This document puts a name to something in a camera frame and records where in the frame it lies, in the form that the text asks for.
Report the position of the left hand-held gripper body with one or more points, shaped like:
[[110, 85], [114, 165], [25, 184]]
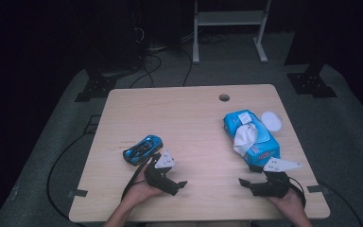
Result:
[[157, 178]]

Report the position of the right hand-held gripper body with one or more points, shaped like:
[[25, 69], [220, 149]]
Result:
[[274, 187]]

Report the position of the blue wet wipes pack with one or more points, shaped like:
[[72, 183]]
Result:
[[261, 143]]

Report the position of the blue toy car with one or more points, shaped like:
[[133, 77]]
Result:
[[143, 149]]

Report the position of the white wet wipe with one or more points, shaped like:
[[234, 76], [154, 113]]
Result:
[[244, 138]]

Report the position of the person's right hand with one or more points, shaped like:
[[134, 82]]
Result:
[[288, 203]]

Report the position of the person's left hand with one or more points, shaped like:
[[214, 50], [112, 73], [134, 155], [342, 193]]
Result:
[[138, 192]]

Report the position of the black tape strip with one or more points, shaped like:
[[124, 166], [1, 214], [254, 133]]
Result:
[[78, 193], [316, 189]]

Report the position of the black stand base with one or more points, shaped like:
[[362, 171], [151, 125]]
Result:
[[310, 83], [96, 88]]

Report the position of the white metal stand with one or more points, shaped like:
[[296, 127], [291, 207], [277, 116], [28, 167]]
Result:
[[230, 18]]

